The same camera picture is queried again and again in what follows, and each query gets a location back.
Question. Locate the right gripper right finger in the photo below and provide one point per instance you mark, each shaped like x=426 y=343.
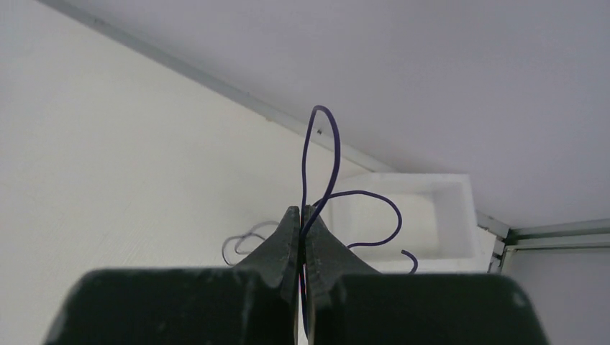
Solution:
x=346 y=301

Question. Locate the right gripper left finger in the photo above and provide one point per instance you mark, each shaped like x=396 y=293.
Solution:
x=254 y=302

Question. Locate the white compartment tray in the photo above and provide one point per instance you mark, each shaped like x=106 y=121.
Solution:
x=438 y=220

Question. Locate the right corner aluminium post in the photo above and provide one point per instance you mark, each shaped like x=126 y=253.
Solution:
x=576 y=235

